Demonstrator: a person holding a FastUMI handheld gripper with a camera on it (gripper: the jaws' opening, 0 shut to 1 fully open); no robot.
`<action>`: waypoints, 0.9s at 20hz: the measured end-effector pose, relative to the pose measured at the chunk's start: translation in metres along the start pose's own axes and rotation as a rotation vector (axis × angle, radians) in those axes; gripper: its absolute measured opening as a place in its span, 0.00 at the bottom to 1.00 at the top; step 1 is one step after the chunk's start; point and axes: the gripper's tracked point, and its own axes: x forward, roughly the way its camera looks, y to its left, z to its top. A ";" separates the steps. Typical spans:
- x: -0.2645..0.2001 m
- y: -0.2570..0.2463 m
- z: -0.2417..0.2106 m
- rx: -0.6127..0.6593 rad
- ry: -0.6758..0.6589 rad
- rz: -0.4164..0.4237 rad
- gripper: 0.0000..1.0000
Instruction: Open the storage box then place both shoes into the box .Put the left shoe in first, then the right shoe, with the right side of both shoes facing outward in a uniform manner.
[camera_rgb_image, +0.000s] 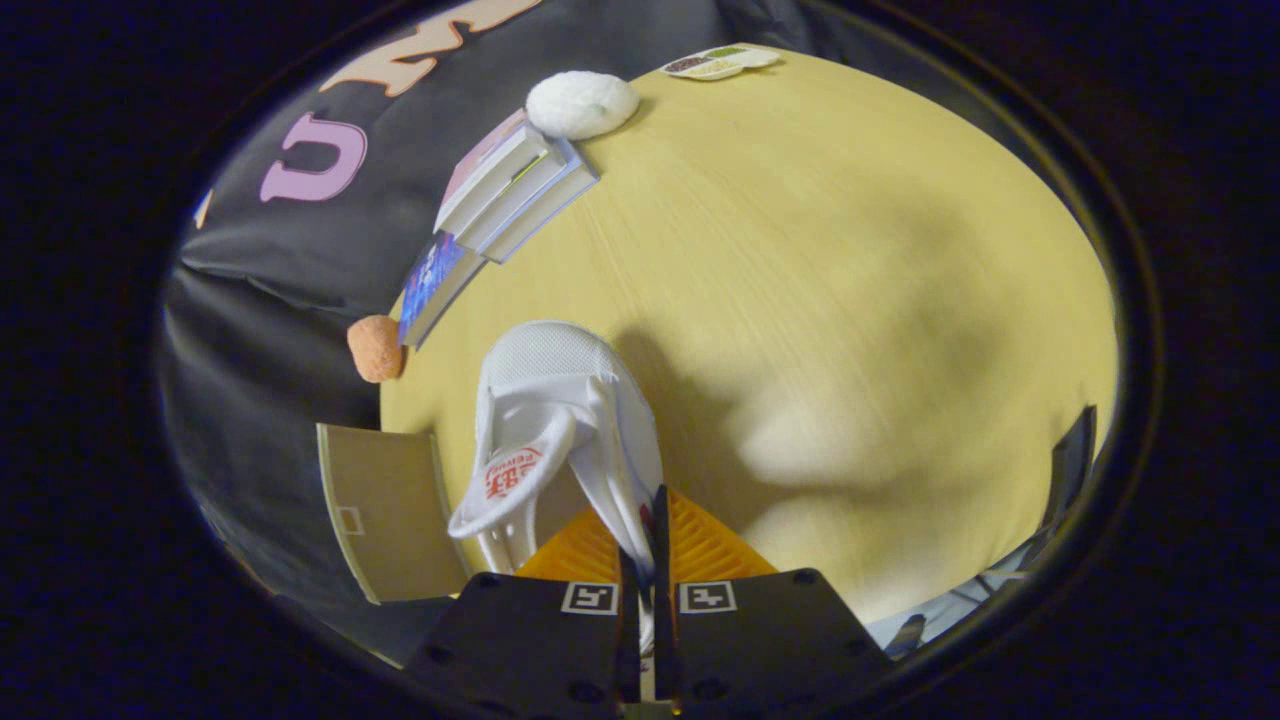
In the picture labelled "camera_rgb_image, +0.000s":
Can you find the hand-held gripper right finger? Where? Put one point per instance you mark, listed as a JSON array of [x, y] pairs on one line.
[[770, 640]]

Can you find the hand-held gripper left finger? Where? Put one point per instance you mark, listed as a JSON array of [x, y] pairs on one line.
[[530, 640]]

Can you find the beige fabric storage box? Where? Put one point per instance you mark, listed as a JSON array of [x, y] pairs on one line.
[[390, 510]]

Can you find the white canvas shoe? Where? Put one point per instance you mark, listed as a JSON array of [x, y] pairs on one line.
[[560, 370]]

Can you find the orange fluffy ball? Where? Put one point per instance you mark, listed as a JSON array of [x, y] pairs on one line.
[[376, 350]]

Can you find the dark grey panel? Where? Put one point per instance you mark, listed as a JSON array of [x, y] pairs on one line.
[[1072, 460]]

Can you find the blue cover book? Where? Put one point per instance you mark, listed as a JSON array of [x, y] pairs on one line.
[[430, 280]]

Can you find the grey-blue cover book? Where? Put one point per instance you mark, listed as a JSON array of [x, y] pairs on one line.
[[550, 215]]

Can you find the white paperback book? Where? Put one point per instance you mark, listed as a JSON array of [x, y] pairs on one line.
[[520, 195]]

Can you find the black backdrop cloth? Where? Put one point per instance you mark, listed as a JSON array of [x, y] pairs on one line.
[[250, 290]]

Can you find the white fluffy ball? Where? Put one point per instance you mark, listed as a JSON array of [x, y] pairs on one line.
[[582, 105]]

